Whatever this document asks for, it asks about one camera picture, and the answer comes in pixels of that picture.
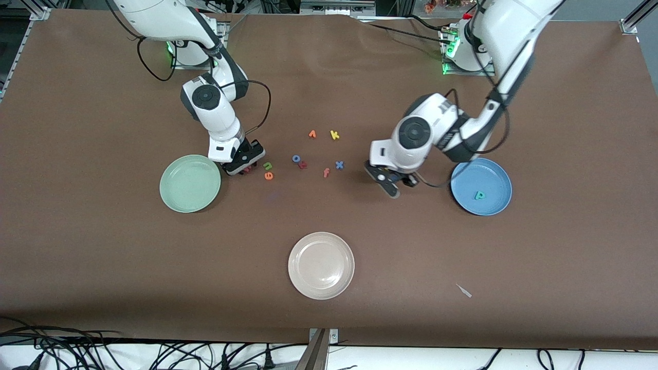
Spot green plate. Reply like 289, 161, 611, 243
159, 155, 222, 213

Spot blue plate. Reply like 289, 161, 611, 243
450, 157, 513, 216

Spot beige plate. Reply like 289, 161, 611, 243
288, 232, 356, 300

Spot brown table cover sheet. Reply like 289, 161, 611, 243
0, 9, 658, 350

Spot black cable on table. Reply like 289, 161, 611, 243
360, 21, 453, 47

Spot aluminium frame bracket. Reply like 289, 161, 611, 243
296, 328, 339, 370

